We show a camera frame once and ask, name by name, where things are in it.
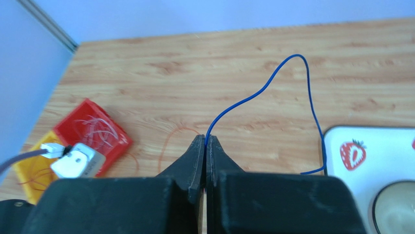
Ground yellow plastic bin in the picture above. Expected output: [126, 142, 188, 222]
[12, 130, 65, 205]

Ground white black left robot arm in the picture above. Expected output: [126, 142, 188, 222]
[0, 143, 106, 234]

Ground purple left arm hose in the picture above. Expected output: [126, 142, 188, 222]
[0, 148, 49, 177]

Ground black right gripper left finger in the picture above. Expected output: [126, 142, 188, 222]
[21, 135, 205, 234]

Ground blue cable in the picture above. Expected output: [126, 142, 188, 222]
[204, 54, 327, 176]

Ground strawberry pattern tray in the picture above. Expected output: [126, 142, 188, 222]
[323, 126, 415, 234]

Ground red plastic bin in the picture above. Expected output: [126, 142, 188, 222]
[53, 98, 133, 176]

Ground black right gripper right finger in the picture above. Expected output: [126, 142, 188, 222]
[206, 136, 366, 234]

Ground beige ceramic bowl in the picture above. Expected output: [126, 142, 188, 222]
[372, 180, 415, 234]

